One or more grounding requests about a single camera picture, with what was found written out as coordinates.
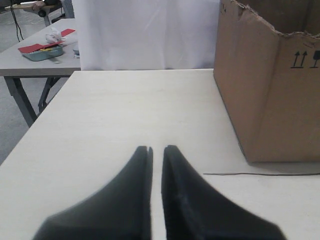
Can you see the large open cardboard box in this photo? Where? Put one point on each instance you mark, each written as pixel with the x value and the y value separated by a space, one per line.
pixel 267 69

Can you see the red flat lid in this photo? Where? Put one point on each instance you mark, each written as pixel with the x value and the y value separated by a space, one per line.
pixel 37 47

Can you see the crumpled white paper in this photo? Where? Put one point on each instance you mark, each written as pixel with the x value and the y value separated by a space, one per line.
pixel 53 36

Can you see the white backdrop curtain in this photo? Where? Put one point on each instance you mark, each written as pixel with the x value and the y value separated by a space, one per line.
pixel 146 34

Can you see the red paper sheet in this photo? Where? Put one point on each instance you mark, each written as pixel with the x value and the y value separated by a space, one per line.
pixel 67 31

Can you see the teal tray with items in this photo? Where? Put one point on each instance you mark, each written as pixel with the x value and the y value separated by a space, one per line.
pixel 44 54

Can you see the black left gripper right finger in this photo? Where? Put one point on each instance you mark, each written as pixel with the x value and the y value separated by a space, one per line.
pixel 194 210

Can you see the grey side table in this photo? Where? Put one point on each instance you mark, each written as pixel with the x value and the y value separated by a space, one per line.
pixel 14 66

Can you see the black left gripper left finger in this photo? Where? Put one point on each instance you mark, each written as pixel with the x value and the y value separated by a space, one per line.
pixel 121 210

